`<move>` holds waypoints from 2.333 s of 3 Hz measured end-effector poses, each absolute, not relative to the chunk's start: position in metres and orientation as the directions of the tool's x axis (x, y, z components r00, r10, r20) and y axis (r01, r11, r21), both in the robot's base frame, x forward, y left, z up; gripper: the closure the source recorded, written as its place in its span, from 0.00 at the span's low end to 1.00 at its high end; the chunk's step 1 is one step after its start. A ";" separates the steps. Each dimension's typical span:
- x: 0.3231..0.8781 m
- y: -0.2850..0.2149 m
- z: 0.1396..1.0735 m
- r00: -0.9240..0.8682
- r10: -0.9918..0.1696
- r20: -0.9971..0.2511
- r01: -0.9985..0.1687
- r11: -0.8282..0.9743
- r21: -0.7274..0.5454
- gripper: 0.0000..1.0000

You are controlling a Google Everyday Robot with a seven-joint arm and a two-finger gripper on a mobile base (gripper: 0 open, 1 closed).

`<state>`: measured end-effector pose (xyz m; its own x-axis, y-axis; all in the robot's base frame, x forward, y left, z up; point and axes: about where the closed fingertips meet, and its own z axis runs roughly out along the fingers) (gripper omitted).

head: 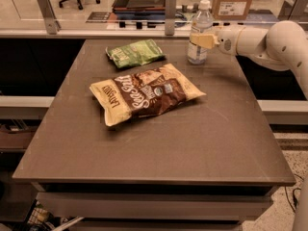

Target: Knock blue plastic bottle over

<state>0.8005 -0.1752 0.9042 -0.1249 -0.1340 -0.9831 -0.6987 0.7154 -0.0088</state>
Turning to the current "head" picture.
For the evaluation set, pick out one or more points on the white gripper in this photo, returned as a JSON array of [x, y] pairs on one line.
[[227, 39]]

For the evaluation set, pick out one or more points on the clear blue plastic water bottle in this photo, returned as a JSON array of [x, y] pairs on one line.
[[201, 23]]

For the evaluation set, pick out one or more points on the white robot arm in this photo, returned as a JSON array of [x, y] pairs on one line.
[[283, 46]]

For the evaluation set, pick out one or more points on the cardboard box with label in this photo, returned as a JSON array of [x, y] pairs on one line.
[[231, 9]]

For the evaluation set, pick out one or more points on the brown sea salt chip bag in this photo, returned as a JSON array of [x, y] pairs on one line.
[[148, 93]]

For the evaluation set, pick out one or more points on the green snack bag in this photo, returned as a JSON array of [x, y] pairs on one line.
[[135, 54]]

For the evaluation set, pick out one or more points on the dark tray on stand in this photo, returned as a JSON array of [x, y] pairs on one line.
[[141, 0]]

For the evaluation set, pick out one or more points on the middle metal bracket post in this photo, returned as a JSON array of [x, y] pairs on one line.
[[170, 12]]

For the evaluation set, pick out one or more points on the metal bracket post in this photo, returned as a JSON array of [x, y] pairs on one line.
[[295, 10], [170, 12], [52, 26]]

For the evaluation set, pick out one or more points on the right metal bracket post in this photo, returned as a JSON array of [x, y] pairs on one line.
[[295, 10]]

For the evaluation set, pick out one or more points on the left metal bracket post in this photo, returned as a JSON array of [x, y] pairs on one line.
[[52, 26]]

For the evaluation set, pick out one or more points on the black power adapter with cable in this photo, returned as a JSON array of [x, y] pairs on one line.
[[292, 193]]

